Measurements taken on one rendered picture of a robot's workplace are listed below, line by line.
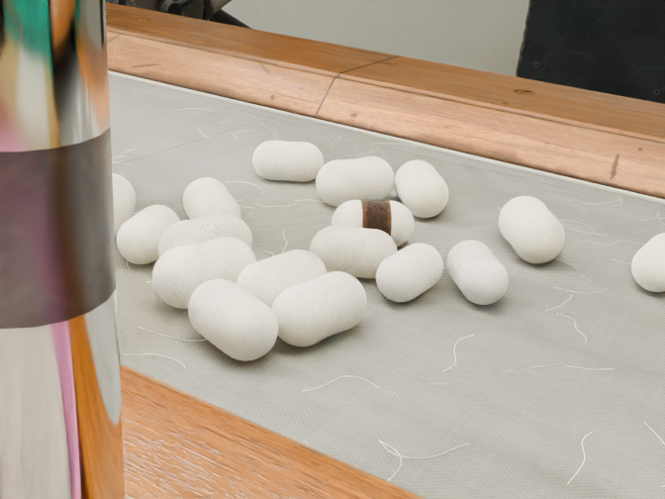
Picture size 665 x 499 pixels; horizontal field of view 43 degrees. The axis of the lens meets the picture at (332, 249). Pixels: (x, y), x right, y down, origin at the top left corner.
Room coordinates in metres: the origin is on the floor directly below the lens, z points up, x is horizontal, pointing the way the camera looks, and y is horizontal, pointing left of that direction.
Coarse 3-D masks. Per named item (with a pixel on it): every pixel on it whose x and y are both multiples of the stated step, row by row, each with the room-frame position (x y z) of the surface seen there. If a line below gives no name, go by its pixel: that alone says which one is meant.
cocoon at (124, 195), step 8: (120, 176) 0.33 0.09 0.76; (120, 184) 0.32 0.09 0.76; (128, 184) 0.33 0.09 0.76; (120, 192) 0.32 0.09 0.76; (128, 192) 0.32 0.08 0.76; (120, 200) 0.31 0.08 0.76; (128, 200) 0.32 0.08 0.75; (120, 208) 0.31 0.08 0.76; (128, 208) 0.32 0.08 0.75; (120, 216) 0.31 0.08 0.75; (128, 216) 0.32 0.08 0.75; (120, 224) 0.31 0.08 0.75
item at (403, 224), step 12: (348, 204) 0.32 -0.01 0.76; (360, 204) 0.32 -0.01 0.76; (396, 204) 0.33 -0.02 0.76; (336, 216) 0.32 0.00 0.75; (348, 216) 0.32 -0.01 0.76; (360, 216) 0.32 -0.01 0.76; (396, 216) 0.32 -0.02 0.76; (408, 216) 0.32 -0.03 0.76; (396, 228) 0.32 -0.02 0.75; (408, 228) 0.32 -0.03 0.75; (396, 240) 0.32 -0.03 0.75
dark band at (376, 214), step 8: (368, 200) 0.33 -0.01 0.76; (376, 200) 0.33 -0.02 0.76; (384, 200) 0.33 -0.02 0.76; (368, 208) 0.32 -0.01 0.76; (376, 208) 0.32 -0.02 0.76; (384, 208) 0.32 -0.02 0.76; (368, 216) 0.32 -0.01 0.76; (376, 216) 0.32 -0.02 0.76; (384, 216) 0.32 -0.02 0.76; (368, 224) 0.32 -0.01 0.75; (376, 224) 0.32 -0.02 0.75; (384, 224) 0.32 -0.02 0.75
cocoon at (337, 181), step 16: (336, 160) 0.37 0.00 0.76; (352, 160) 0.37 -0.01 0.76; (368, 160) 0.37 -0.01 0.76; (384, 160) 0.38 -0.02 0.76; (320, 176) 0.36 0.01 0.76; (336, 176) 0.36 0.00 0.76; (352, 176) 0.36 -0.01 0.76; (368, 176) 0.37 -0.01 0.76; (384, 176) 0.37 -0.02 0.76; (320, 192) 0.36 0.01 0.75; (336, 192) 0.36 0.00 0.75; (352, 192) 0.36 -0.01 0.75; (368, 192) 0.36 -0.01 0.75; (384, 192) 0.37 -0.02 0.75
